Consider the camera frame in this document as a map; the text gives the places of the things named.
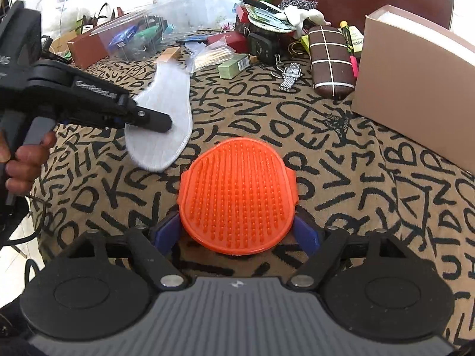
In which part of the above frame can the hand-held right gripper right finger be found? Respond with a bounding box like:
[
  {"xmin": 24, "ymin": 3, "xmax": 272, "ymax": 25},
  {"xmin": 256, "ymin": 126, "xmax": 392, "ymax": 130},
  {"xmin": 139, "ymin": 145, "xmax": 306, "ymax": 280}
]
[{"xmin": 289, "ymin": 216, "xmax": 395, "ymax": 290}]

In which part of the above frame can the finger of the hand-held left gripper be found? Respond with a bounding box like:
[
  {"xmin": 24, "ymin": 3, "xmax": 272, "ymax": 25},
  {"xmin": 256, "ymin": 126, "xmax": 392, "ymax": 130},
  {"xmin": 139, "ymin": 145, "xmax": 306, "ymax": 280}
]
[{"xmin": 109, "ymin": 94, "xmax": 173, "ymax": 134}]

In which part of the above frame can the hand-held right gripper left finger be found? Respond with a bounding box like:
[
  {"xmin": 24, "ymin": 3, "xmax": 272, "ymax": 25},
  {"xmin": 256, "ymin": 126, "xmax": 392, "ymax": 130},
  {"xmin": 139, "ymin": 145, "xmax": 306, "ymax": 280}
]
[{"xmin": 80, "ymin": 215, "xmax": 186, "ymax": 292}]

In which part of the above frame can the white fabric insole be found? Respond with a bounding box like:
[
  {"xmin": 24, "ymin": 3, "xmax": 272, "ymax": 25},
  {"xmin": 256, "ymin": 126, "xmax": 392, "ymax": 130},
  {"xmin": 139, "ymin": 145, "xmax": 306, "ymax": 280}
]
[{"xmin": 124, "ymin": 61, "xmax": 194, "ymax": 173}]

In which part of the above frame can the orange silicone bristle brush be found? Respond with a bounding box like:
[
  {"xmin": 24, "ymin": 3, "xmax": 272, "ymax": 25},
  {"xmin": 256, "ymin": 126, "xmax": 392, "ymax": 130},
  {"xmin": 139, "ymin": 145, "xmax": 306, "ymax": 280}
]
[{"xmin": 177, "ymin": 137, "xmax": 297, "ymax": 256}]

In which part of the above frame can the clear bag of toothpicks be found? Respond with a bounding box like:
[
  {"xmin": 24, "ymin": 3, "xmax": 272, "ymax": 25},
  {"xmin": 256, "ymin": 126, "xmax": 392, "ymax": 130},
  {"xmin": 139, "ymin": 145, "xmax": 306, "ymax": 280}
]
[{"xmin": 186, "ymin": 41, "xmax": 238, "ymax": 74}]

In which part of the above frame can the brown cardboard box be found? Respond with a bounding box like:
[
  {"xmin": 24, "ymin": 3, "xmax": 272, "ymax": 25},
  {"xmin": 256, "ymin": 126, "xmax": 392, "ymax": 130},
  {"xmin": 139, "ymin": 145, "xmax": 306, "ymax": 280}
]
[{"xmin": 351, "ymin": 4, "xmax": 475, "ymax": 176}]

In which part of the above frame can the person's left hand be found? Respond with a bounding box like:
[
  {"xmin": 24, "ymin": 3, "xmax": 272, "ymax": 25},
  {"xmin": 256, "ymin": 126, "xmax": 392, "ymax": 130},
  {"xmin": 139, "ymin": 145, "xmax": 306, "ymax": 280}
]
[{"xmin": 0, "ymin": 131, "xmax": 58, "ymax": 196}]

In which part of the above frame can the long brown box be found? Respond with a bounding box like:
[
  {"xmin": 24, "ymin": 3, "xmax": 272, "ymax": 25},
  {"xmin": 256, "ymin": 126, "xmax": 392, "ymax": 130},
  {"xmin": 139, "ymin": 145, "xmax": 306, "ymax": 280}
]
[{"xmin": 67, "ymin": 30, "xmax": 113, "ymax": 69}]

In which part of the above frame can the letter-print tablecloth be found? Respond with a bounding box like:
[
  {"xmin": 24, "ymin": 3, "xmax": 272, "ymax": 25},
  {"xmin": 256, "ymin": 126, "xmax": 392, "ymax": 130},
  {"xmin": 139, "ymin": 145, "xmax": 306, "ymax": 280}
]
[{"xmin": 30, "ymin": 30, "xmax": 475, "ymax": 346}]

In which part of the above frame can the large clear plastic bag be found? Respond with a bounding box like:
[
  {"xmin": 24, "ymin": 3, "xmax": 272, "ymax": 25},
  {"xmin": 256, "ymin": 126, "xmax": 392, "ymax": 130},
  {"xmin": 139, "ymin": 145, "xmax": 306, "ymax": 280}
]
[{"xmin": 89, "ymin": 2, "xmax": 186, "ymax": 62}]

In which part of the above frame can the small green box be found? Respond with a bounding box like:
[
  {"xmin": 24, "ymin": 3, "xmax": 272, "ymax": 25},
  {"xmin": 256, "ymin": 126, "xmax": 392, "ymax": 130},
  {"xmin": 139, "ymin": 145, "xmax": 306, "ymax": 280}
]
[{"xmin": 217, "ymin": 54, "xmax": 251, "ymax": 80}]

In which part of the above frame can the red box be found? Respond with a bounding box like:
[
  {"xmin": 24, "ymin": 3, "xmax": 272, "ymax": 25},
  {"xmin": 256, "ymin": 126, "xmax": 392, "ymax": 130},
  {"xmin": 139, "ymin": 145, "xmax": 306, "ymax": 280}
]
[{"xmin": 207, "ymin": 31, "xmax": 249, "ymax": 55}]

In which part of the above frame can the black car key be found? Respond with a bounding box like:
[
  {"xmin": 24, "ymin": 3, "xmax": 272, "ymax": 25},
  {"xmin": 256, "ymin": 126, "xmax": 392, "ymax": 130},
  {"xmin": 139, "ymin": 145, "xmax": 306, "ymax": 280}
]
[{"xmin": 248, "ymin": 33, "xmax": 277, "ymax": 63}]

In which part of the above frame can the black mesh basket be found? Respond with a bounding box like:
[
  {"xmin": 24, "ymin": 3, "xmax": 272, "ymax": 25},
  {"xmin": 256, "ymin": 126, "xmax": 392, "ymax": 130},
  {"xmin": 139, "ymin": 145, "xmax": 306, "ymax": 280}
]
[{"xmin": 241, "ymin": 22, "xmax": 298, "ymax": 41}]

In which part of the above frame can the silver wristwatch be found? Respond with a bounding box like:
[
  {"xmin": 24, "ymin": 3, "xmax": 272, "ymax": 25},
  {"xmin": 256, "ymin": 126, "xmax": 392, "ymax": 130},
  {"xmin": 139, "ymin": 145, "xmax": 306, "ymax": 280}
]
[{"xmin": 279, "ymin": 62, "xmax": 303, "ymax": 92}]

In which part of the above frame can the patterned plate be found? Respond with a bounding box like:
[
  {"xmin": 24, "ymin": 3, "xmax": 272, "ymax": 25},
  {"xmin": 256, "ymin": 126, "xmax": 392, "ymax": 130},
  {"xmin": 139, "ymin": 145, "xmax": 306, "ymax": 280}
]
[{"xmin": 248, "ymin": 7, "xmax": 297, "ymax": 32}]

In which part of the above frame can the black pen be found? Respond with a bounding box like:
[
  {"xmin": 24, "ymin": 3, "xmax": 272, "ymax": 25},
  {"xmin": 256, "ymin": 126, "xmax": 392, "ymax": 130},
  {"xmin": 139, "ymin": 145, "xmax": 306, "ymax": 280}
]
[{"xmin": 241, "ymin": 0, "xmax": 283, "ymax": 14}]

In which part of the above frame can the brown grid-pattern glasses case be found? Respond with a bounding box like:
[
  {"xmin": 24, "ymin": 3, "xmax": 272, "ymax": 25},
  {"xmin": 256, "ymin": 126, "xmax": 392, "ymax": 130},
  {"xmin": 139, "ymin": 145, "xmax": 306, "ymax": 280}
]
[{"xmin": 308, "ymin": 26, "xmax": 357, "ymax": 99}]

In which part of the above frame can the white cloth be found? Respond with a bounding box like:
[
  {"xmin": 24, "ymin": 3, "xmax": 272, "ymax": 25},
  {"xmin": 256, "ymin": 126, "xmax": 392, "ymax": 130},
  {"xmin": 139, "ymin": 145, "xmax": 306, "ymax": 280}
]
[{"xmin": 284, "ymin": 7, "xmax": 329, "ymax": 30}]

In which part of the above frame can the steel wool scrubber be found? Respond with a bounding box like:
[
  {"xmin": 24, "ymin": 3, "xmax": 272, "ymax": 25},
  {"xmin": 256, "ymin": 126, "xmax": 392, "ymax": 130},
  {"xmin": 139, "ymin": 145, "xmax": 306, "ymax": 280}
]
[{"xmin": 278, "ymin": 0, "xmax": 320, "ymax": 12}]

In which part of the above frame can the yellow-green box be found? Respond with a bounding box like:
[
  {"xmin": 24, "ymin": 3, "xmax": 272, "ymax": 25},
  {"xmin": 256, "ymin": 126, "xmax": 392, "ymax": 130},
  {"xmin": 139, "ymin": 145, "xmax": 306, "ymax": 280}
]
[{"xmin": 349, "ymin": 26, "xmax": 366, "ymax": 55}]

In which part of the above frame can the black cable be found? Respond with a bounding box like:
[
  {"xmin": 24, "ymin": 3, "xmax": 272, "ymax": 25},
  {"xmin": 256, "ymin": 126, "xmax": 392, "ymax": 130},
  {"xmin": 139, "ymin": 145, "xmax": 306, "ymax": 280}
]
[{"xmin": 0, "ymin": 193, "xmax": 49, "ymax": 253}]

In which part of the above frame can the metal key ring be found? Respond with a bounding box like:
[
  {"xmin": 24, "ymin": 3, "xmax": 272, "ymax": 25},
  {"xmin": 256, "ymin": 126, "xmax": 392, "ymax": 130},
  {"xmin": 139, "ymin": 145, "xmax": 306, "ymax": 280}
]
[{"xmin": 273, "ymin": 54, "xmax": 294, "ymax": 81}]

